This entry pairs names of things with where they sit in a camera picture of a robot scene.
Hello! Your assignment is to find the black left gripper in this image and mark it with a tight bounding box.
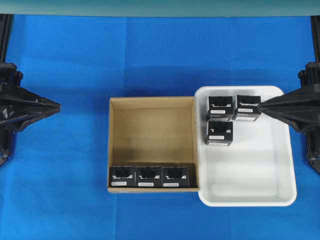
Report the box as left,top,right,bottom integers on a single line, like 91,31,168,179
0,63,62,132

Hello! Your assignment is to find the blue table cloth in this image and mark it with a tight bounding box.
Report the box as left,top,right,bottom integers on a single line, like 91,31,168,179
0,15,320,240

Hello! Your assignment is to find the black box tray top right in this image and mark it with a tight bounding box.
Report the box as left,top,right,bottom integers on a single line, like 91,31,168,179
232,95,261,122

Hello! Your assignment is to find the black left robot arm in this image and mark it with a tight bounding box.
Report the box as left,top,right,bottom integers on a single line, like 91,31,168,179
0,14,62,165

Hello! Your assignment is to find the black box tray lower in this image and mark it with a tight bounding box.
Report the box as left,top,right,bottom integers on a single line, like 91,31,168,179
205,121,234,146

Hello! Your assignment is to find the black box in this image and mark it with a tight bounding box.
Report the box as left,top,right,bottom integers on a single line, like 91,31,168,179
162,164,197,188
109,165,136,188
135,166,163,188

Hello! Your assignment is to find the black box tray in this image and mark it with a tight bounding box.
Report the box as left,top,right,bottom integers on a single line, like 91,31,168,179
206,96,234,122
205,121,234,146
232,95,261,122

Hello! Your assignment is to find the open cardboard box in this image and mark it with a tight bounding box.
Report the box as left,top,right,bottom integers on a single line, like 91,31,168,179
107,96,200,193

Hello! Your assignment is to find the white plastic tray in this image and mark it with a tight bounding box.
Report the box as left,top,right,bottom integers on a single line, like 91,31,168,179
194,86,297,207

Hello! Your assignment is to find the black box tray top left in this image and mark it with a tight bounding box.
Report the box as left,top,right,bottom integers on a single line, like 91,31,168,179
206,96,234,122

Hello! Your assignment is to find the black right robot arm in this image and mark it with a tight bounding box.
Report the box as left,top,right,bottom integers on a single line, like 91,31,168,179
258,15,320,173

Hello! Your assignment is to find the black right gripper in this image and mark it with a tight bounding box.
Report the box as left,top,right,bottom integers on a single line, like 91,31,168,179
258,62,320,133

